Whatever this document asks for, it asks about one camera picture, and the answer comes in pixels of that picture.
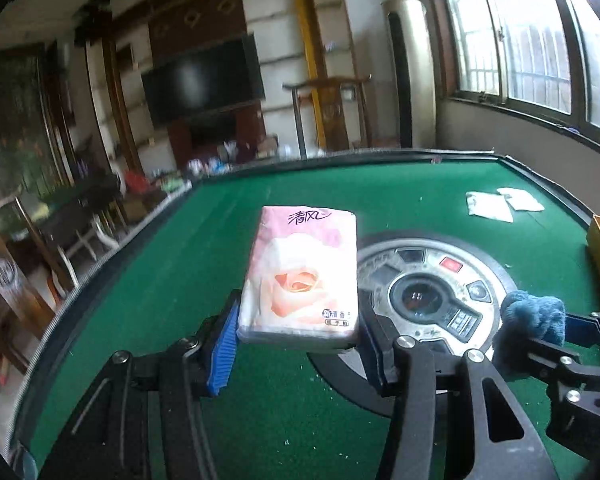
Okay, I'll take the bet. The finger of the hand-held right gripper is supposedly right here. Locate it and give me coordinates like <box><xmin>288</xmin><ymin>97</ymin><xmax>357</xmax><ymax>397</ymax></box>
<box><xmin>525</xmin><ymin>337</ymin><xmax>600</xmax><ymax>411</ymax></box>
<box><xmin>562</xmin><ymin>310</ymin><xmax>600</xmax><ymax>349</ymax></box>

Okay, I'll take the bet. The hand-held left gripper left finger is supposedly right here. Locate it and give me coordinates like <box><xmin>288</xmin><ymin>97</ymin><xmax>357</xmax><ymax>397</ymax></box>
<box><xmin>37</xmin><ymin>291</ymin><xmax>242</xmax><ymax>480</ymax></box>

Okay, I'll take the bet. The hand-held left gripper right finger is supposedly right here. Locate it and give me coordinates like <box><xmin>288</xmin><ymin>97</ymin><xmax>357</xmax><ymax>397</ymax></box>
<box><xmin>357</xmin><ymin>290</ymin><xmax>561</xmax><ymax>480</ymax></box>

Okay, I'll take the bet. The blue cloth with red bag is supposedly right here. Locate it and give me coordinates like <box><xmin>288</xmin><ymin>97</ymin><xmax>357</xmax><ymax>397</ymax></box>
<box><xmin>492</xmin><ymin>290</ymin><xmax>567</xmax><ymax>378</ymax></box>

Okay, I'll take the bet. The pink tissue pack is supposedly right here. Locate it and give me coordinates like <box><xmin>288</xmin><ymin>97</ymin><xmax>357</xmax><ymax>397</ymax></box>
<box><xmin>236</xmin><ymin>205</ymin><xmax>359</xmax><ymax>357</ymax></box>

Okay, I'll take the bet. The round table centre panel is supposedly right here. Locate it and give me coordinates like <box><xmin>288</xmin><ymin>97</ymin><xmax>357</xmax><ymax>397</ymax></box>
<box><xmin>307</xmin><ymin>230</ymin><xmax>509</xmax><ymax>419</ymax></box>

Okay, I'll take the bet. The white paper piece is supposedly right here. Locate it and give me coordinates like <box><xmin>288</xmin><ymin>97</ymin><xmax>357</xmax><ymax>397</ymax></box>
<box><xmin>465</xmin><ymin>190</ymin><xmax>514</xmax><ymax>224</ymax></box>
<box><xmin>497</xmin><ymin>187</ymin><xmax>546</xmax><ymax>212</ymax></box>

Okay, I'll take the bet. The white chair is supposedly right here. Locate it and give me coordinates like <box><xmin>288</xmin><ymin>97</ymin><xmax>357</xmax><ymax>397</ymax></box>
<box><xmin>61</xmin><ymin>214</ymin><xmax>120</xmax><ymax>262</ymax></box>

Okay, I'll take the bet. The red plastic bag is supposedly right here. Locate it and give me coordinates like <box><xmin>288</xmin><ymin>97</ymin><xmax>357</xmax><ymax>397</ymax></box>
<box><xmin>124</xmin><ymin>170</ymin><xmax>149</xmax><ymax>194</ymax></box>

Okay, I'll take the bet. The dark side table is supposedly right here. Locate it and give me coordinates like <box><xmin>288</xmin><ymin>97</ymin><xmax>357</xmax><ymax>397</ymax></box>
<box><xmin>44</xmin><ymin>175</ymin><xmax>127</xmax><ymax>241</ymax></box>

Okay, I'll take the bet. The wooden armchair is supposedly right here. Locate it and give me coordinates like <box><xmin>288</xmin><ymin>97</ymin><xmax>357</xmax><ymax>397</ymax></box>
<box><xmin>282</xmin><ymin>75</ymin><xmax>374</xmax><ymax>159</ymax></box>

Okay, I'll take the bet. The black flat television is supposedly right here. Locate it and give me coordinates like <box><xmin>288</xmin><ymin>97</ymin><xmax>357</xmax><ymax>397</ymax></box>
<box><xmin>140</xmin><ymin>32</ymin><xmax>266</xmax><ymax>129</ymax></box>

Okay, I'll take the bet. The standing air conditioner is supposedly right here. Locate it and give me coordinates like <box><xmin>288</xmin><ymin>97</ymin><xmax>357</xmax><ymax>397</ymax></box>
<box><xmin>381</xmin><ymin>0</ymin><xmax>439</xmax><ymax>149</ymax></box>

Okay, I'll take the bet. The window with metal bars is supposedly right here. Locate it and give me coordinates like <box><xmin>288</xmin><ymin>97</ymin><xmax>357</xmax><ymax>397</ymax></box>
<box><xmin>429</xmin><ymin>0</ymin><xmax>600</xmax><ymax>137</ymax></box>

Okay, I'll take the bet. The yellow pillar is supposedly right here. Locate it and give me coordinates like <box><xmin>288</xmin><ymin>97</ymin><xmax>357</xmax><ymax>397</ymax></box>
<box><xmin>296</xmin><ymin>0</ymin><xmax>329</xmax><ymax>149</ymax></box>

